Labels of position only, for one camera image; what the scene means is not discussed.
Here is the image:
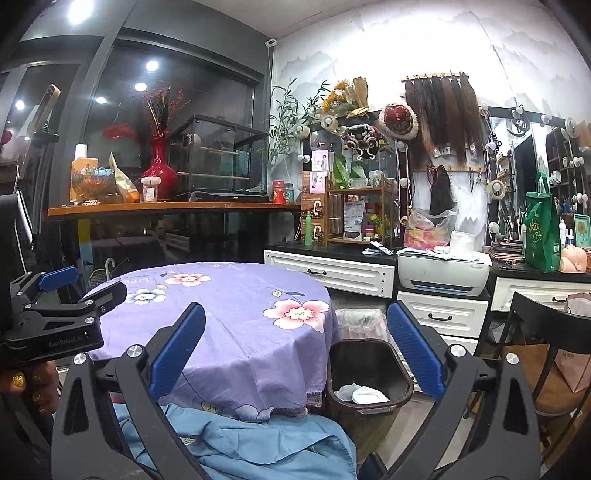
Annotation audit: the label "black chair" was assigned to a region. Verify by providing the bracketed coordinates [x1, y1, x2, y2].
[492, 292, 591, 462]

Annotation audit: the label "green tote bag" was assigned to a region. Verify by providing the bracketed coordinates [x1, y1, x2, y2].
[524, 172, 561, 274]

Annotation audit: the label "light blue cloth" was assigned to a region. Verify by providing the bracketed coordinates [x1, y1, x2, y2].
[113, 402, 358, 480]

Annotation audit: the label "white drawer cabinet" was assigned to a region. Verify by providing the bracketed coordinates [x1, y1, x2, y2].
[264, 242, 591, 356]

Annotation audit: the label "ornate headdress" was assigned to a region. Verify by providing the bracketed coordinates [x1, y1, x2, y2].
[342, 124, 389, 160]

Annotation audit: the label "wooden rack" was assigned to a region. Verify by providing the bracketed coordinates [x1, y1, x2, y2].
[325, 178, 400, 247]

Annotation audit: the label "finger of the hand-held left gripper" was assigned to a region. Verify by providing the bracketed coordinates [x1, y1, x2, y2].
[10, 265, 79, 305]
[28, 281, 128, 324]

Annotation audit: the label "stack of brown boxes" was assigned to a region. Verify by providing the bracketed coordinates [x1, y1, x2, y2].
[301, 171, 329, 245]

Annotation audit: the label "green leafy plant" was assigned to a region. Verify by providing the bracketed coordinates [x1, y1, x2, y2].
[268, 78, 319, 162]

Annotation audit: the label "gold foil gift basket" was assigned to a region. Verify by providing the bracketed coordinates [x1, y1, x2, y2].
[71, 168, 116, 204]

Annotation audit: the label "clear bag of pink items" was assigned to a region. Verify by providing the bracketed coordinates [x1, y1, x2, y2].
[404, 209, 458, 252]

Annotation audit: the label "red round hat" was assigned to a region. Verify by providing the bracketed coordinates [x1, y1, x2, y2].
[379, 104, 419, 139]

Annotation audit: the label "red vase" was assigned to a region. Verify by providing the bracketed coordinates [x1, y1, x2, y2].
[141, 134, 178, 201]

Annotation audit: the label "dark brown trash bin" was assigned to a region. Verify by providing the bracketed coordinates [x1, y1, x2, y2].
[325, 338, 415, 457]

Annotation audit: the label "white printer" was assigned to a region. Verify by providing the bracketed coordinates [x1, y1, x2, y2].
[397, 251, 491, 297]

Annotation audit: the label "wooden counter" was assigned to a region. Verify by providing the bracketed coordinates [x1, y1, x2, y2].
[47, 200, 302, 217]

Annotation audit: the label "white plastic container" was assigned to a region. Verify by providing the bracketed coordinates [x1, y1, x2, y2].
[449, 231, 476, 259]

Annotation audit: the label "pink pig toy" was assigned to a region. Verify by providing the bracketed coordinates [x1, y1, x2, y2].
[558, 246, 588, 273]

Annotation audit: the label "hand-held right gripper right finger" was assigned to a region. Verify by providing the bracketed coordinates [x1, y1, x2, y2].
[365, 300, 542, 480]

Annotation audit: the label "person's left hand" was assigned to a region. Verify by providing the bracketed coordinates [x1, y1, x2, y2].
[0, 361, 62, 416]

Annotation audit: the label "bin with clear liner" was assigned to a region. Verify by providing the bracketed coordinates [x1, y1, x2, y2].
[335, 308, 389, 343]

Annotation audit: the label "brown paper bag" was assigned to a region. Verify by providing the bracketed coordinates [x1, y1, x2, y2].
[501, 342, 573, 416]

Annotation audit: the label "black hair bundle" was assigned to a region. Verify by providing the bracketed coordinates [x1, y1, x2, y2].
[428, 166, 453, 217]

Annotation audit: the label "sunflower bouquet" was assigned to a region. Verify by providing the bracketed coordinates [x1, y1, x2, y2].
[321, 76, 370, 116]

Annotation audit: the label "purple floral tablecloth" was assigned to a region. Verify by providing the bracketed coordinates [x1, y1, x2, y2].
[85, 261, 339, 423]

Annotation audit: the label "phone on stand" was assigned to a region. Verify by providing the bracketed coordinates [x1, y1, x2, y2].
[21, 84, 62, 139]

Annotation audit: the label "dried red branches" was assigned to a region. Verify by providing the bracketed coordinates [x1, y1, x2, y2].
[141, 83, 185, 137]

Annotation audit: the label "glass terrarium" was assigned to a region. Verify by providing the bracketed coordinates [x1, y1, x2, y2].
[167, 114, 269, 199]

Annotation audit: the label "yellow paper bag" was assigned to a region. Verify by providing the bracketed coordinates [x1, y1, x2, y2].
[108, 152, 140, 204]

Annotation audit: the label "hair extension rack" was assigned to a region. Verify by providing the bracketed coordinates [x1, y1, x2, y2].
[401, 71, 485, 171]

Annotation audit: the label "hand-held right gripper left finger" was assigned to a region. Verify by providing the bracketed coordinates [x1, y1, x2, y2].
[51, 302, 218, 480]

